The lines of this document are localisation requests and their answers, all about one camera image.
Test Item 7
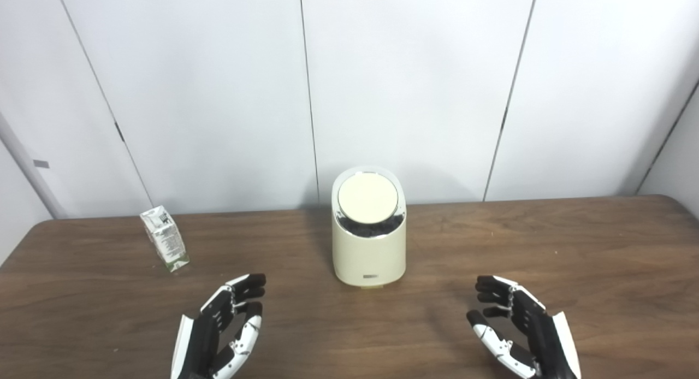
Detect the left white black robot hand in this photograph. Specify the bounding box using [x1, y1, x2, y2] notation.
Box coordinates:
[170, 273, 267, 379]

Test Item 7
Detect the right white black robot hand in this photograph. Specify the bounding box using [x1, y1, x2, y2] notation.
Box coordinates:
[466, 275, 582, 379]

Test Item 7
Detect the white green milk carton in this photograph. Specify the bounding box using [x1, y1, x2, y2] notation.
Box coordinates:
[139, 205, 191, 274]

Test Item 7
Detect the cream-colored trash bin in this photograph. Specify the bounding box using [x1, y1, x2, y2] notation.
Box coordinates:
[331, 167, 407, 287]

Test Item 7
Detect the cream round bin lid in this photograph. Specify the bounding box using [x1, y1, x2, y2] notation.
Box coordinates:
[337, 171, 400, 223]

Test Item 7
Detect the black bin liner bag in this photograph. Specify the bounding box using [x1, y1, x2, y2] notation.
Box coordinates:
[334, 212, 406, 239]

